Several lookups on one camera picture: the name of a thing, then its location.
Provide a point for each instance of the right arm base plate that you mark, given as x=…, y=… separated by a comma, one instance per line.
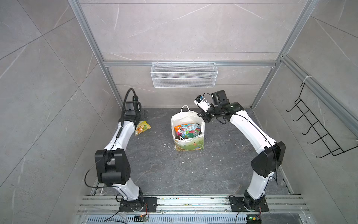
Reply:
x=247, y=203

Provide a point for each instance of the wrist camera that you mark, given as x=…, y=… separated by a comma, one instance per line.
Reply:
x=202, y=103
x=136, y=104

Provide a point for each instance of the white wire mesh basket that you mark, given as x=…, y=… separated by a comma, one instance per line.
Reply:
x=184, y=75

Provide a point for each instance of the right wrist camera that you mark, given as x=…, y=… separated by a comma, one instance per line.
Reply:
x=202, y=103

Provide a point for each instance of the yellow chips snack bag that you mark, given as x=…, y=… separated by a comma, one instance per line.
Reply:
x=141, y=127

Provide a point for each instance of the aluminium mounting rail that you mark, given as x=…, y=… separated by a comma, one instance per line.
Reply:
x=208, y=209

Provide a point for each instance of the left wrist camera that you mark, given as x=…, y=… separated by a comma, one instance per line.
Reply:
x=136, y=104

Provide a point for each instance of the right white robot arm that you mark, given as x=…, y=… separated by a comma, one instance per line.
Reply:
x=270, y=153

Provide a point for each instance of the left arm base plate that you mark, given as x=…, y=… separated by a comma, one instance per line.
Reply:
x=146, y=204

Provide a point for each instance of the white printed paper bag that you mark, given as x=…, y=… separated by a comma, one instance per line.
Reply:
x=186, y=116

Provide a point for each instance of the green Fox's mint candy bag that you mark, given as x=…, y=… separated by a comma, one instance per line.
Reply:
x=190, y=131

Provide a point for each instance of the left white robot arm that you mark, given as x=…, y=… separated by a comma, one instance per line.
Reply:
x=112, y=165

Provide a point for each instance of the black wire hook rack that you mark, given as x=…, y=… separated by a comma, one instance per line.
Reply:
x=316, y=126

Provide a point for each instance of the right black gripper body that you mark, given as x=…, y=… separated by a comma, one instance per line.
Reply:
x=212, y=113

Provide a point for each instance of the pink Fox's fruit candy bag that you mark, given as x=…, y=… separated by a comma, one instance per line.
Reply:
x=178, y=132

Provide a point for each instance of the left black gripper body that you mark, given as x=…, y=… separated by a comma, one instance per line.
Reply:
x=143, y=116

